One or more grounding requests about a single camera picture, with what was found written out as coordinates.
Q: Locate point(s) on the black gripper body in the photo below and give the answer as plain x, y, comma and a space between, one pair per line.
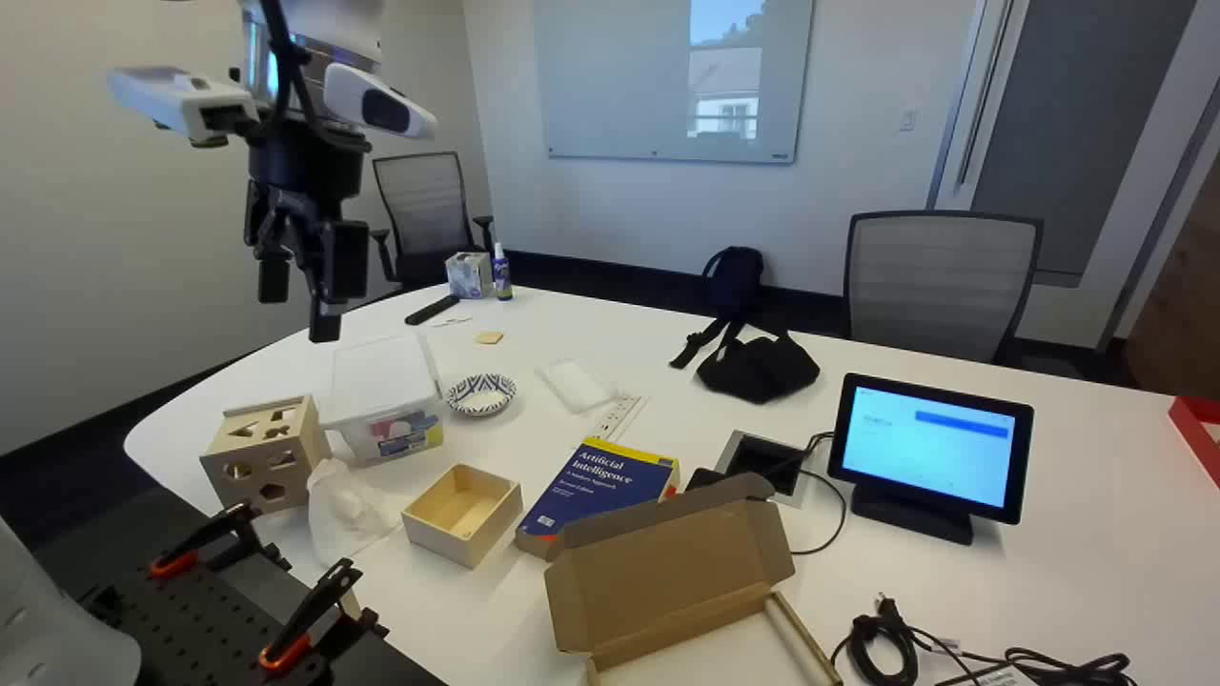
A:
308, 162

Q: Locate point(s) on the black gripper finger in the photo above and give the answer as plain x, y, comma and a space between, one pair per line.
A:
331, 300
271, 270

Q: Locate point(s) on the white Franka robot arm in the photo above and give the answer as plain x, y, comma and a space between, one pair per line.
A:
365, 102

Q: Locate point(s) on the white lunchbox base with label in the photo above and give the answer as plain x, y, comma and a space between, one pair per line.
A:
388, 438

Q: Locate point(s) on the black remote control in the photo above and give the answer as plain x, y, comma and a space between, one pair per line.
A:
434, 307

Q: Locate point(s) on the grey mesh office chair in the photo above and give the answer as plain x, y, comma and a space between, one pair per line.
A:
940, 283
426, 214

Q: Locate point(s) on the small tissue box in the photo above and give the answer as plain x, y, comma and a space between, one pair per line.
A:
468, 272

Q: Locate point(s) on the yellow sticky note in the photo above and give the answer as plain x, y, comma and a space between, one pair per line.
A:
488, 338

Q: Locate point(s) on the wooden shape sorter box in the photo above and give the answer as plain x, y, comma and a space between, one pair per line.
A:
263, 453

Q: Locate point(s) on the small sanitizer bottle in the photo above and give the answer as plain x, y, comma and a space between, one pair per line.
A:
500, 276

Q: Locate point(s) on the clear crumpled plastic bag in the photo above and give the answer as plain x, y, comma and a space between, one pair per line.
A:
346, 505

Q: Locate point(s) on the open wooden square box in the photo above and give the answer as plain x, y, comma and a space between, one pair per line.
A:
464, 514

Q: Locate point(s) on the white folded tissue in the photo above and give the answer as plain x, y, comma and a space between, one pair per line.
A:
576, 384

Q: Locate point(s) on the black clamp with orange tips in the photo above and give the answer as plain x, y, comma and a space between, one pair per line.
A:
310, 618
202, 539

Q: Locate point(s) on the blue book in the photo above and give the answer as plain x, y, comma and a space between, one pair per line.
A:
598, 490

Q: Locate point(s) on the glass whiteboard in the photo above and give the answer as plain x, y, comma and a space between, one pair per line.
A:
635, 88

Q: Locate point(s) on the black perforated mounting board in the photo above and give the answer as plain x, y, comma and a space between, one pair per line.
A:
202, 631

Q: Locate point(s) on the white plastic chair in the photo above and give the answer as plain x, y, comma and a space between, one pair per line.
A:
50, 631

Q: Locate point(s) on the black fabric bag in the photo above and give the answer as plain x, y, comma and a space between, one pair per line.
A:
757, 365

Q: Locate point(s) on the brown cardboard box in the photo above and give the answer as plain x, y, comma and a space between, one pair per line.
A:
669, 582

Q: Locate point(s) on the wooden stick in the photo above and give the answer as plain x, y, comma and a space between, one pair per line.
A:
801, 640

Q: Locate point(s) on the black tablet on stand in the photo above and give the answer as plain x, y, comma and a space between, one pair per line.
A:
931, 453

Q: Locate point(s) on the red box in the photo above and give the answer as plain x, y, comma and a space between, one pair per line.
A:
1200, 438

